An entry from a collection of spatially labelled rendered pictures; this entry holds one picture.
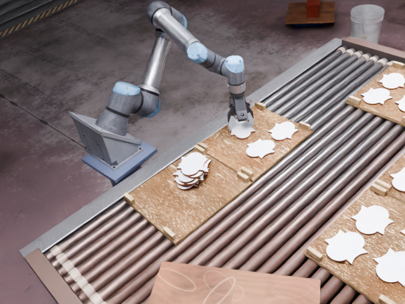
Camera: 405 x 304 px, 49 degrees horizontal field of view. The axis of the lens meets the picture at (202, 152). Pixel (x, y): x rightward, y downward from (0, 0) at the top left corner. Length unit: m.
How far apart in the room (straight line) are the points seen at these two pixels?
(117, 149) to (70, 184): 1.47
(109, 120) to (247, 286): 1.03
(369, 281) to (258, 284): 0.37
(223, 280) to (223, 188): 0.50
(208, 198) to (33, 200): 1.99
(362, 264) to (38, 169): 2.80
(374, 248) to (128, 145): 1.16
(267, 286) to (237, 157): 0.72
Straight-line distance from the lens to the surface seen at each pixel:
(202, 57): 1.82
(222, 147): 1.99
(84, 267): 1.72
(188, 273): 1.44
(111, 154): 2.06
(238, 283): 1.40
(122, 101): 2.03
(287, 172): 1.87
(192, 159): 1.83
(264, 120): 2.12
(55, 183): 3.58
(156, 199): 1.81
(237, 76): 1.88
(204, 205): 1.75
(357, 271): 1.56
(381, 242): 1.64
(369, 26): 4.43
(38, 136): 4.15
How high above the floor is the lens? 2.22
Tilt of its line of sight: 40 degrees down
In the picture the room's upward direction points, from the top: 10 degrees counter-clockwise
